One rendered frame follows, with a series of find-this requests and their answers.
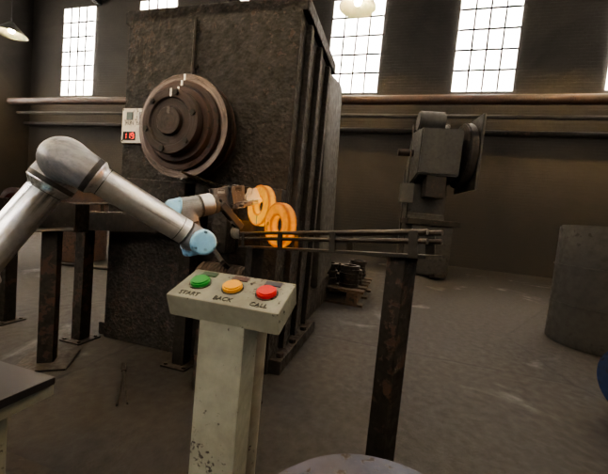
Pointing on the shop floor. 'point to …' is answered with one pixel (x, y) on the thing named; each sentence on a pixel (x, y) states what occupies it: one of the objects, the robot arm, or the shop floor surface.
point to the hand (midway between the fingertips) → (262, 200)
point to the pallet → (348, 282)
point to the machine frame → (276, 9)
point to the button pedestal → (226, 364)
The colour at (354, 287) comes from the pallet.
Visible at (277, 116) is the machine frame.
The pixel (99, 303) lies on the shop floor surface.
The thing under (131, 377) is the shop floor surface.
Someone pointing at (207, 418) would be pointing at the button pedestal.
